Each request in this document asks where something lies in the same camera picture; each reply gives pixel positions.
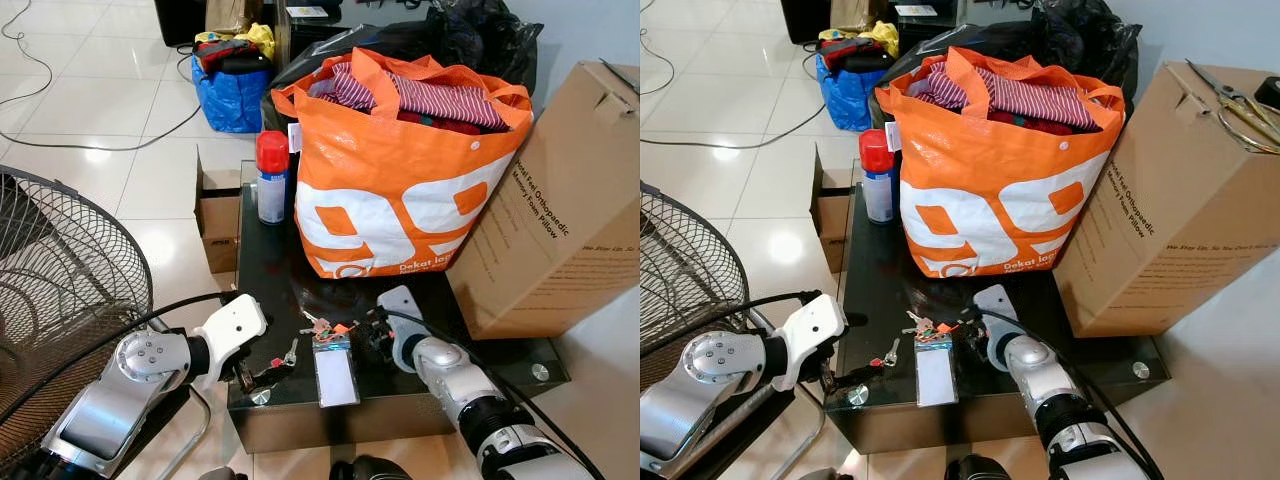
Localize yellow cloth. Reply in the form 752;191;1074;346
818;22;901;59
195;22;277;61

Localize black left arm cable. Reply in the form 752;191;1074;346
640;290;823;359
0;290;241;426

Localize blue plastic bag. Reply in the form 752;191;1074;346
190;55;273;134
815;52;887;133

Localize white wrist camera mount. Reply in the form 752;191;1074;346
768;291;850;393
972;284;1023;373
188;292;270;393
378;285;429;373

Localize white card holder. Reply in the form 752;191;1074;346
314;335;362;408
915;338;959;407

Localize brown paper bag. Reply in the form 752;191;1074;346
205;0;264;36
830;0;887;33

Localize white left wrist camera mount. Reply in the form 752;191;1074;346
768;291;850;393
188;292;270;393

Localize black glass low table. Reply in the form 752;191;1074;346
228;160;572;456
825;160;1171;456

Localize black robot right leg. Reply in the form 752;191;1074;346
945;455;1007;480

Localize large brown cardboard box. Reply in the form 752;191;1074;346
447;60;641;341
1052;60;1280;339

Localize red white striped cloth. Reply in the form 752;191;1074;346
310;63;511;136
915;60;1101;133

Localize orange and white shopping bag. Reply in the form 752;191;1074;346
272;47;536;281
875;45;1128;281

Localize black garbage bag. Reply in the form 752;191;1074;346
870;0;1143;113
262;0;544;131

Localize black box with white label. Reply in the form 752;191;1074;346
275;0;347;61
890;0;967;53

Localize key bunch with orange tag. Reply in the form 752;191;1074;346
300;313;359;342
903;313;957;342

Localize metal scissors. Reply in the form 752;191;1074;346
1185;58;1280;153

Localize small brown cardboard box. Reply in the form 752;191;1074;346
194;145;246;276
810;145;853;276

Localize black cabinet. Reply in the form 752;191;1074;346
153;0;211;48
780;0;833;46

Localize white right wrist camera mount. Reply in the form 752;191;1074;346
378;285;429;373
972;284;1023;373

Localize spray can with red cap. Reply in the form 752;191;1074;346
255;130;293;226
858;128;898;224

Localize black metal fan grille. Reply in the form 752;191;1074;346
640;180;751;391
0;165;156;471

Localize black floor cable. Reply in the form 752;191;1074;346
0;0;206;153
640;28;827;149

